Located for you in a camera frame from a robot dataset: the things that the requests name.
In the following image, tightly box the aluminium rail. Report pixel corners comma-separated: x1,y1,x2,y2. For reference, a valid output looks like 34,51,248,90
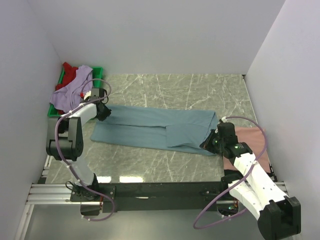
26,181,292,206

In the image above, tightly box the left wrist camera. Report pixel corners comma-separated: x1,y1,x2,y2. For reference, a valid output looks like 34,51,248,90
80,87,108,103

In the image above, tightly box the black base beam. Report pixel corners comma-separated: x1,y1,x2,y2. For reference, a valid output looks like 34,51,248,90
70,181,227,216

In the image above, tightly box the blue t-shirt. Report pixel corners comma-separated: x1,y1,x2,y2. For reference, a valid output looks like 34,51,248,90
90,105,219,156

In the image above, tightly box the lavender t-shirt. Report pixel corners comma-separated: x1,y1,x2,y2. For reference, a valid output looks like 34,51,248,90
50,65,93,113

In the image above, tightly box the green plastic bin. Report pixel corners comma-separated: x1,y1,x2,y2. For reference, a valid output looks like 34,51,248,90
47,66,104,117

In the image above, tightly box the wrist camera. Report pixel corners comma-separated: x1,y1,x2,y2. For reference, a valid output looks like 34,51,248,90
80,87,108,103
217,122,236,138

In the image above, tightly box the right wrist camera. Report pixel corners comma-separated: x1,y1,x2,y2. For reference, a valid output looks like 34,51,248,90
217,122,236,138

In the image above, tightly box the red t-shirt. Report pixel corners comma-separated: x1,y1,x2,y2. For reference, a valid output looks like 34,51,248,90
55,62,78,91

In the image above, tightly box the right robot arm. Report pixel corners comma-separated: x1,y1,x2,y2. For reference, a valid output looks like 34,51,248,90
201,130,301,240

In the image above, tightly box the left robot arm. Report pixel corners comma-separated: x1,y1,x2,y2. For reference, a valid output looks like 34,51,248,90
46,102,112,201

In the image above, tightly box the folded pink t-shirt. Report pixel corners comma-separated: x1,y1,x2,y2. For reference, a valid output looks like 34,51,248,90
223,126,272,176

